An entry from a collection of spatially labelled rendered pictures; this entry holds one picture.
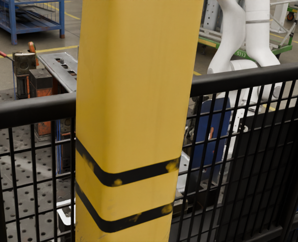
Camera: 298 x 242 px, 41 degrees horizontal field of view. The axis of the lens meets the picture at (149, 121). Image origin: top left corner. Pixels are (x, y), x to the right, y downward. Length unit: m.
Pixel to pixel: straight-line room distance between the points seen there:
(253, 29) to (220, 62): 0.24
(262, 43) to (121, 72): 1.26
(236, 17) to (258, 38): 0.18
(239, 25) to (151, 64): 1.37
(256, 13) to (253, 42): 0.11
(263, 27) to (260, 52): 0.09
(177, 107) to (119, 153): 0.08
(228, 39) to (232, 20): 0.08
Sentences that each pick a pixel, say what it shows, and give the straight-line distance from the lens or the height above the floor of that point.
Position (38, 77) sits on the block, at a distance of 1.95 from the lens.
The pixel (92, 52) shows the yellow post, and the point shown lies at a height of 1.63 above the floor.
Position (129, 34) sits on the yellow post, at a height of 1.66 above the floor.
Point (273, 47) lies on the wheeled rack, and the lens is 5.82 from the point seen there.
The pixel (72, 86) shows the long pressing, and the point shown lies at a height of 1.00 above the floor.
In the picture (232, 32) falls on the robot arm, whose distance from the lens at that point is 1.75.
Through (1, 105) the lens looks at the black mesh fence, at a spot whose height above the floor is 1.55.
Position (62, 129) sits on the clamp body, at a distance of 1.65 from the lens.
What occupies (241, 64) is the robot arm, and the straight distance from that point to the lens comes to 1.81.
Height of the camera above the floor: 1.75
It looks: 27 degrees down
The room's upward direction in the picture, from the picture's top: 6 degrees clockwise
